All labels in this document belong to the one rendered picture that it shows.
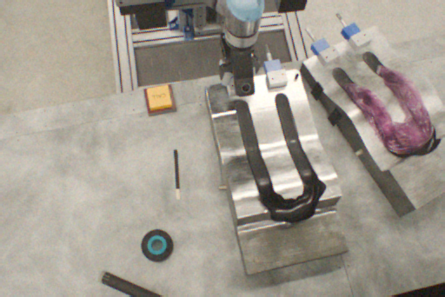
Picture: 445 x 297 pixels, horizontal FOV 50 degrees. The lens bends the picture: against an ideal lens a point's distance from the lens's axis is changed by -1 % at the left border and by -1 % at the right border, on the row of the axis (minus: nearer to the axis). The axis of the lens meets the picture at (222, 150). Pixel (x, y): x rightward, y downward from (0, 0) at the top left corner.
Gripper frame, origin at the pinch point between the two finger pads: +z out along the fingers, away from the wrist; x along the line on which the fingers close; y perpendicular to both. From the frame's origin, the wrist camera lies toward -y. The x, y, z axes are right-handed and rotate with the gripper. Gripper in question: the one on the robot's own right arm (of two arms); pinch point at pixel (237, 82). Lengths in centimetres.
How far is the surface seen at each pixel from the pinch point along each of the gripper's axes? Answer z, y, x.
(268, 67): 0.8, 3.3, -9.3
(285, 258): 5.1, -46.2, -1.7
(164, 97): 7.5, 3.2, 19.3
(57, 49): 91, 78, 65
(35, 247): 11, -30, 59
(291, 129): 3.3, -14.6, -11.5
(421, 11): 91, 64, -119
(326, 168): -1.6, -27.9, -15.9
